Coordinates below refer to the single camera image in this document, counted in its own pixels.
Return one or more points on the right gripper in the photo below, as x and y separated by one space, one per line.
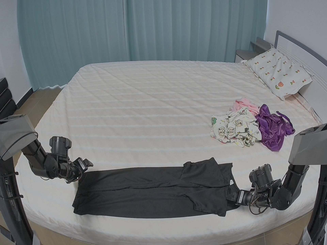
240 197

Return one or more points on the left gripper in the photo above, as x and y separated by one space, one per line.
81 163

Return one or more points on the black T-shirt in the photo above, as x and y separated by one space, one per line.
143 195

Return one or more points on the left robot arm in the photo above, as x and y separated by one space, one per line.
33 157

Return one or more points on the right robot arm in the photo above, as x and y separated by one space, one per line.
304 147

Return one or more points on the white printed pyjama garment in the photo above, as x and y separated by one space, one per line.
235 129

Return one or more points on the purple satin garment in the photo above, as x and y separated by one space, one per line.
273 131

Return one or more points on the bed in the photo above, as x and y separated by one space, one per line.
140 106

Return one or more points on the pink garment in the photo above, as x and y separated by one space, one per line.
246 105

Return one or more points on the black chest of drawers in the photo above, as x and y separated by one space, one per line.
6 101

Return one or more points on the dark grey power adapter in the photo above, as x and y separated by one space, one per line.
6 236

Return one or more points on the blue-green curtain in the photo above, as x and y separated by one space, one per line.
196 22
71 34

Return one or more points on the white flower printed pillow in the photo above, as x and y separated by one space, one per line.
278 73

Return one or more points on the grey bedside table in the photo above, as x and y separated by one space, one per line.
244 56

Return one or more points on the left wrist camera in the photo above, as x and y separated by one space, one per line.
88 162

